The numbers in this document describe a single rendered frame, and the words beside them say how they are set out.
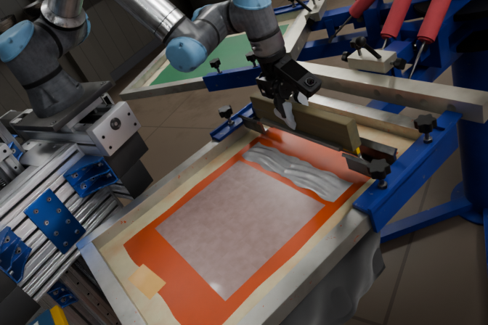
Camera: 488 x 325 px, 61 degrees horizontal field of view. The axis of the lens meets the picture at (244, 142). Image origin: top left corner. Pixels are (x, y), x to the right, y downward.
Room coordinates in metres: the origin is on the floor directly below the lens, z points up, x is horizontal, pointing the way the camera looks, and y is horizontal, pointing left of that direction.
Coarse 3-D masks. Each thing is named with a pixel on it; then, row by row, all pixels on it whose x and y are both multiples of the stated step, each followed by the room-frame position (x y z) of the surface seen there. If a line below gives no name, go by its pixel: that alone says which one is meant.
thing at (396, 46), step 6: (396, 42) 1.07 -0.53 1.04; (402, 42) 1.05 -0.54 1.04; (408, 42) 1.04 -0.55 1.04; (390, 48) 1.05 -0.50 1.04; (396, 48) 1.04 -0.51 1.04; (402, 48) 1.02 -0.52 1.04; (408, 48) 1.02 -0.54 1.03; (396, 54) 1.00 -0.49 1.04; (402, 54) 1.01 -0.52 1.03; (408, 54) 1.02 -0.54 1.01; (408, 60) 1.02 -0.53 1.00; (372, 72) 0.97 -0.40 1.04; (390, 72) 0.99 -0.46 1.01
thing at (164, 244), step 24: (264, 144) 1.00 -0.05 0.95; (288, 144) 0.95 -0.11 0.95; (312, 144) 0.90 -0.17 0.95; (240, 168) 0.94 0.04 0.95; (192, 192) 0.93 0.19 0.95; (216, 192) 0.88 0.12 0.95; (240, 192) 0.84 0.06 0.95; (168, 216) 0.88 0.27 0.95; (192, 216) 0.83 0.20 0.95; (216, 216) 0.79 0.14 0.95; (144, 240) 0.83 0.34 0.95; (168, 240) 0.79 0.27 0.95; (192, 240) 0.75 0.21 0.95; (144, 264) 0.75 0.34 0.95; (168, 264) 0.71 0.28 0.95
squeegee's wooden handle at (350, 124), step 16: (256, 96) 1.01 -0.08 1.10; (256, 112) 1.03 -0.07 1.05; (272, 112) 0.95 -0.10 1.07; (304, 112) 0.83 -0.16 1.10; (320, 112) 0.80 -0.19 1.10; (304, 128) 0.85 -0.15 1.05; (320, 128) 0.79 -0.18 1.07; (336, 128) 0.74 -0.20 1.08; (352, 128) 0.72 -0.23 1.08; (352, 144) 0.71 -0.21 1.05
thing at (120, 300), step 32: (320, 96) 1.05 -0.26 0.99; (384, 128) 0.82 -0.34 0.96; (192, 160) 1.03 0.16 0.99; (160, 192) 0.96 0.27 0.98; (128, 224) 0.91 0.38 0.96; (352, 224) 0.56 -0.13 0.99; (96, 256) 0.81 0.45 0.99; (320, 256) 0.52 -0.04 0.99; (288, 288) 0.48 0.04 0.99; (128, 320) 0.58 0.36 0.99; (256, 320) 0.45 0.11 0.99
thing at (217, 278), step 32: (320, 160) 0.82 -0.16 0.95; (288, 192) 0.76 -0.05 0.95; (352, 192) 0.67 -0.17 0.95; (256, 224) 0.71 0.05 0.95; (288, 224) 0.66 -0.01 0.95; (320, 224) 0.62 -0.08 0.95; (192, 256) 0.70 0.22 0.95; (224, 256) 0.66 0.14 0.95; (256, 256) 0.62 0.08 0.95; (288, 256) 0.58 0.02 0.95; (192, 288) 0.61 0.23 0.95; (224, 288) 0.58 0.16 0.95; (256, 288) 0.54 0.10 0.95; (192, 320) 0.54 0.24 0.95; (224, 320) 0.51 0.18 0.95
